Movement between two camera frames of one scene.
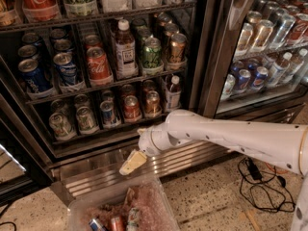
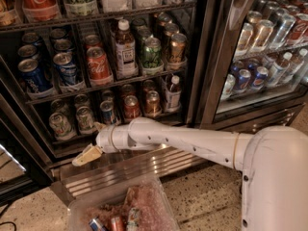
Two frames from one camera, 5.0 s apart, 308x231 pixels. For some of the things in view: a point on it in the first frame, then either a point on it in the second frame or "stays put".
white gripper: [145, 142] -> [103, 141]
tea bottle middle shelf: [126, 64] stays put
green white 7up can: [88, 123] stays put
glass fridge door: [252, 52] stays put
